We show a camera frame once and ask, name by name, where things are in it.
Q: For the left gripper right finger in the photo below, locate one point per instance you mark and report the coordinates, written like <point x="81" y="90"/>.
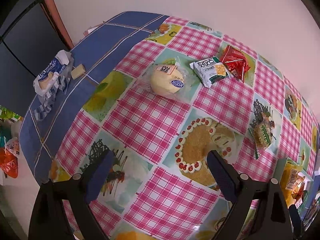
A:
<point x="271" y="219"/>

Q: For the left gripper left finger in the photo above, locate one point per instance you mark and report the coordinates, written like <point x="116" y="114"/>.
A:
<point x="49" y="219"/>

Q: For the yellow orange snack packet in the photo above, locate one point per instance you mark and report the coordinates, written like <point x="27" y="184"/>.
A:
<point x="292" y="184"/>

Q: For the green white cracker packet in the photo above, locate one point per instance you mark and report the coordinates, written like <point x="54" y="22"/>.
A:
<point x="210" y="71"/>

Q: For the white tray with green rim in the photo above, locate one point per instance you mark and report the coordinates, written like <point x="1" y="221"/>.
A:
<point x="308" y="197"/>

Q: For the colourful clutter on floor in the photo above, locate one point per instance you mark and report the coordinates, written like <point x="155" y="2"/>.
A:
<point x="10" y="146"/>

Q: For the torn blue white wrapper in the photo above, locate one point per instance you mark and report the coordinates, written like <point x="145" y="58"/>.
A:
<point x="55" y="77"/>

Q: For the pink checkered fruit tablecloth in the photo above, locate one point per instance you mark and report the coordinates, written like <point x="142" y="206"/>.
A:
<point x="159" y="185"/>

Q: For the small beige cake piece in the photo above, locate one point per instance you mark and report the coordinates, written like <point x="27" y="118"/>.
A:
<point x="78" y="71"/>

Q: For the red crinkled candy packet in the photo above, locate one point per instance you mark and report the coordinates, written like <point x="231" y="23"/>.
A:
<point x="235" y="62"/>

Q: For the round bun in clear wrap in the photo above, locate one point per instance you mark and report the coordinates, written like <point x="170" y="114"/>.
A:
<point x="169" y="79"/>

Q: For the blue plaid tablecloth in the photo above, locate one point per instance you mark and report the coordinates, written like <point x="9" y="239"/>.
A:
<point x="99" y="53"/>

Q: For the dark cabinet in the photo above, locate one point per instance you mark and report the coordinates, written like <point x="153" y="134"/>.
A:
<point x="29" y="40"/>

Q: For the pink board by wall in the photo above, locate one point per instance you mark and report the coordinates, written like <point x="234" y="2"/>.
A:
<point x="57" y="22"/>

